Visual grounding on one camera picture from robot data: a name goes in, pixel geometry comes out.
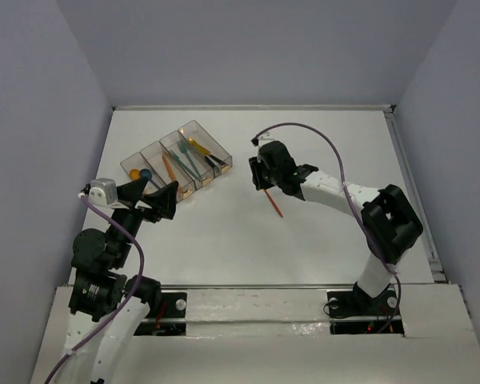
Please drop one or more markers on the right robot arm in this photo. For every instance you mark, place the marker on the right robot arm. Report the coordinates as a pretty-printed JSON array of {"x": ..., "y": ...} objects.
[{"x": 385, "y": 216}]

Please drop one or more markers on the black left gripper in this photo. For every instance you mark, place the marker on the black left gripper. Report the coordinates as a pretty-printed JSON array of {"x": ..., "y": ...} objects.
[{"x": 138, "y": 206}]

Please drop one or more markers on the clear tray end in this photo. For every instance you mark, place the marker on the clear tray end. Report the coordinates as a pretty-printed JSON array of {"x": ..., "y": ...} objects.
[
  {"x": 194, "y": 130},
  {"x": 137, "y": 161}
]

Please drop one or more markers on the teal plastic fork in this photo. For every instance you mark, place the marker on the teal plastic fork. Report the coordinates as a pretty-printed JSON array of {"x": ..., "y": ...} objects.
[{"x": 184, "y": 150}]

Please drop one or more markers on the yellow plastic spoon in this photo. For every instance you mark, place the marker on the yellow plastic spoon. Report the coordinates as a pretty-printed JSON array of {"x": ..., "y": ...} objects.
[{"x": 134, "y": 173}]

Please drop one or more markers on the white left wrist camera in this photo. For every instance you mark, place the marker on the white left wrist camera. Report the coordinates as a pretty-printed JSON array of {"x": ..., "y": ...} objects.
[{"x": 101, "y": 192}]

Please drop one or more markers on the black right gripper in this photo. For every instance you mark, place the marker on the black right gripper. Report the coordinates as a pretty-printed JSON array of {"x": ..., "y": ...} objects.
[{"x": 257, "y": 169}]

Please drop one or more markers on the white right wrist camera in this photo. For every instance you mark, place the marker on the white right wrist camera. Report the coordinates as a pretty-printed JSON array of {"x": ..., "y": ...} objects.
[{"x": 262, "y": 141}]

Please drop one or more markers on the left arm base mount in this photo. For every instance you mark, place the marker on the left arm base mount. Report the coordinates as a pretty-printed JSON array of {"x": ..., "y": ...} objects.
[{"x": 167, "y": 320}]

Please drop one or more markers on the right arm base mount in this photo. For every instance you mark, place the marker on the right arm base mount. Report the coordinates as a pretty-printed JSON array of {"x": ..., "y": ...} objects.
[{"x": 346, "y": 318}]

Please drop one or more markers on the orange plastic knife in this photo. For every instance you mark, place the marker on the orange plastic knife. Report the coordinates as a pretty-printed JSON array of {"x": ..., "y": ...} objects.
[{"x": 273, "y": 203}]

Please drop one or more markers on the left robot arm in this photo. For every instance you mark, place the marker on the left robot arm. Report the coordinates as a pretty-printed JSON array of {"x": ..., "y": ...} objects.
[{"x": 110, "y": 295}]

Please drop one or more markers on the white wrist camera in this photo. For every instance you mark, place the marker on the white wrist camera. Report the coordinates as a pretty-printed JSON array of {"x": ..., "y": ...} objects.
[
  {"x": 101, "y": 192},
  {"x": 262, "y": 141}
]

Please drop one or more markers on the clear tray far end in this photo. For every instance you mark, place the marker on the clear tray far end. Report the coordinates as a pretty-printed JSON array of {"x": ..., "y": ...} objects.
[{"x": 194, "y": 130}]

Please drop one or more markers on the teal chopstick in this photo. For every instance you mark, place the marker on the teal chopstick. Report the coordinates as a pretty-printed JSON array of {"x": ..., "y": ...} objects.
[{"x": 183, "y": 165}]

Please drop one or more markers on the clear tray near end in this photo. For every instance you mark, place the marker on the clear tray near end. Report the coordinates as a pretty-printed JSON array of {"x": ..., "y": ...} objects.
[{"x": 137, "y": 161}]

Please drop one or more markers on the gold knife dark handle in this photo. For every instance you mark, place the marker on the gold knife dark handle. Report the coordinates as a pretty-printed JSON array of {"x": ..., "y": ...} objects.
[{"x": 194, "y": 143}]

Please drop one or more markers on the dark blue plastic spoon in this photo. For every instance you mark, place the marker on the dark blue plastic spoon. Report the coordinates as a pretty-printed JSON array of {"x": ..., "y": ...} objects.
[{"x": 145, "y": 173}]

